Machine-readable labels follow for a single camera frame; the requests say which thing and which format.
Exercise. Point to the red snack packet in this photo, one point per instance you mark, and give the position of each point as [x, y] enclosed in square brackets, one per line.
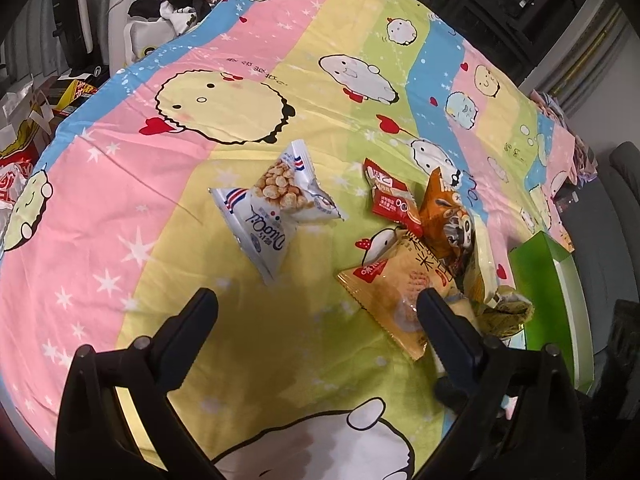
[390, 200]

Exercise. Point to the grey chair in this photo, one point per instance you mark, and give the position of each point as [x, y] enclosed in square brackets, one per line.
[622, 185]

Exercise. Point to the tan rice cracker packet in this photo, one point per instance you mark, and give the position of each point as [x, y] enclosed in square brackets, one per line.
[380, 285]

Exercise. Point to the orange cartoon snack packet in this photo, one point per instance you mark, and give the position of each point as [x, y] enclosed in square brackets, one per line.
[445, 220]

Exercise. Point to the white tote bag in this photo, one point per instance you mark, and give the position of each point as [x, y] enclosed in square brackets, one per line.
[145, 35]

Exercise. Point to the olive yellow snack packet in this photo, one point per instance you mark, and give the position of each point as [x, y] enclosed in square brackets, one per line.
[505, 317]

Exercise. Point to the white biscuit ball snack packet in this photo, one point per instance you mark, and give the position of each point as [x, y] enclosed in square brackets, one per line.
[280, 200]

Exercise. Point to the pastel cartoon printed blanket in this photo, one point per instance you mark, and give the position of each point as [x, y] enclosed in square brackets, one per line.
[150, 210]

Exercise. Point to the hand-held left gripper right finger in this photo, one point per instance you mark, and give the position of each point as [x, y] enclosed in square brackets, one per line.
[445, 330]

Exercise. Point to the patterned cloth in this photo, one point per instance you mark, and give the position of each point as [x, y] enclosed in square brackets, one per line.
[560, 115]

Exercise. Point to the dark window frame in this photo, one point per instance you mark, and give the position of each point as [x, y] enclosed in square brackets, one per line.
[510, 5]

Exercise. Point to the red yellow paper bag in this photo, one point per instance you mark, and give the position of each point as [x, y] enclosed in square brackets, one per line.
[20, 145]

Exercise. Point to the yellow red cardboard box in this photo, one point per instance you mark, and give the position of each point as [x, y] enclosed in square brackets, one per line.
[75, 92]

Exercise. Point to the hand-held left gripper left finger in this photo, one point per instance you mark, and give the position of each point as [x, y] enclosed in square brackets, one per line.
[192, 330]

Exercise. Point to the black tower appliance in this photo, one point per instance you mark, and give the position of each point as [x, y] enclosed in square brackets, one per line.
[72, 15]

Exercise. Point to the green box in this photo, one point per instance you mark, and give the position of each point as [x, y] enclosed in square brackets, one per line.
[540, 290]

